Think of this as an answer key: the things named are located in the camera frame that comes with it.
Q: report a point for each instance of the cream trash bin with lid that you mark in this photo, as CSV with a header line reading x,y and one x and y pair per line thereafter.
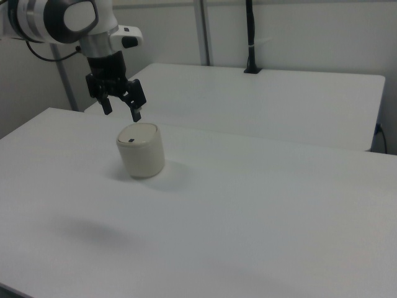
x,y
141,152

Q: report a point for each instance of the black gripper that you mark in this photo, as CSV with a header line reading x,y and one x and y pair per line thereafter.
x,y
107,73

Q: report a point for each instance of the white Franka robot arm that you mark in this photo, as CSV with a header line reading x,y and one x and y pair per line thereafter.
x,y
34,18

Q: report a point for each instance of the black pole with clamp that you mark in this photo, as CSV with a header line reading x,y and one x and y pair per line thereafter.
x,y
250,34

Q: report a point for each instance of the aluminium frame post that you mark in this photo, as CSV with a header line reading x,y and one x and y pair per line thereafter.
x,y
63,77
204,31

